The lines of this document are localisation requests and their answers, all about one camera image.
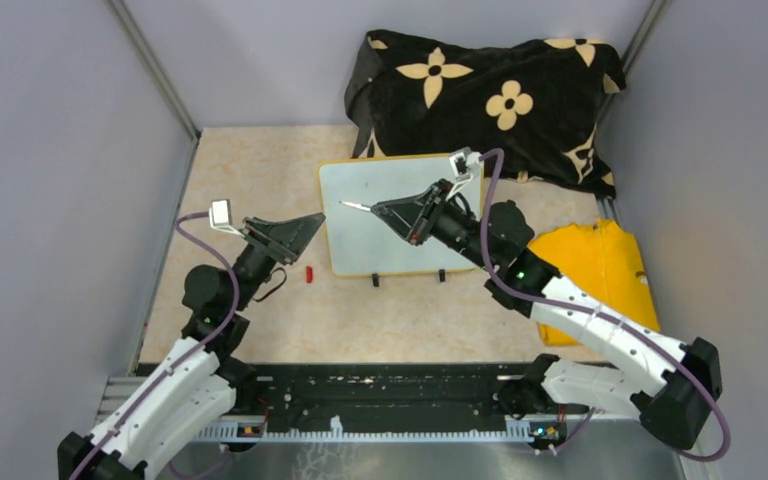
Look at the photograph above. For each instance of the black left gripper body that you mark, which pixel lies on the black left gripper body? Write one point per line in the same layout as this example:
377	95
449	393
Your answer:
254	265

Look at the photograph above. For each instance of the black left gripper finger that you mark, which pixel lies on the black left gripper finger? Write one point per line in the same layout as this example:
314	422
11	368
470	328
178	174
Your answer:
286	245
254	227

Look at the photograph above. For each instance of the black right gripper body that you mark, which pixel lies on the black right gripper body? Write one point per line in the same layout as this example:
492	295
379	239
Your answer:
453	224

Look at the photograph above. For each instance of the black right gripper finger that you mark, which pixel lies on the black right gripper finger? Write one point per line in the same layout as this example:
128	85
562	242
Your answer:
407	223
419	200

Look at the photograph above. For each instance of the white red capped marker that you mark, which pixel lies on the white red capped marker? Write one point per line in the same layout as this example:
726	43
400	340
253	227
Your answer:
357	206

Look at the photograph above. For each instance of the yellow framed whiteboard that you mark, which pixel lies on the yellow framed whiteboard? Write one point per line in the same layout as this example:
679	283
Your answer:
360	244

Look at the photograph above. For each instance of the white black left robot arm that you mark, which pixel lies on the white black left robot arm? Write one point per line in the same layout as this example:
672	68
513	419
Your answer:
199	380

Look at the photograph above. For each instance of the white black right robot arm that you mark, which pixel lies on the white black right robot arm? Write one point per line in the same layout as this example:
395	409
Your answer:
669	386

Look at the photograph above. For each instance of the black floral pillow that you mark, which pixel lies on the black floral pillow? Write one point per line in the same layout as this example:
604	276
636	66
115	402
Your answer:
537	101

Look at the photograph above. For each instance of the yellow cloth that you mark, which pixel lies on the yellow cloth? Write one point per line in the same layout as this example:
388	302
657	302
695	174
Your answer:
604	260

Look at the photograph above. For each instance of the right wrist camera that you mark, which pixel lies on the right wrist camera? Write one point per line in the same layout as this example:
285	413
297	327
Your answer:
466	166

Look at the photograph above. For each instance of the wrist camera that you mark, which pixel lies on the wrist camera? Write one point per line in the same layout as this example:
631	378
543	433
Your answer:
466	166
220	217

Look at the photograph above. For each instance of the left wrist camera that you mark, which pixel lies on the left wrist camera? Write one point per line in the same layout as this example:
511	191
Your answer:
220	217

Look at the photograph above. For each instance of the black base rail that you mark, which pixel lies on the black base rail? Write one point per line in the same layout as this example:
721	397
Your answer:
392	403

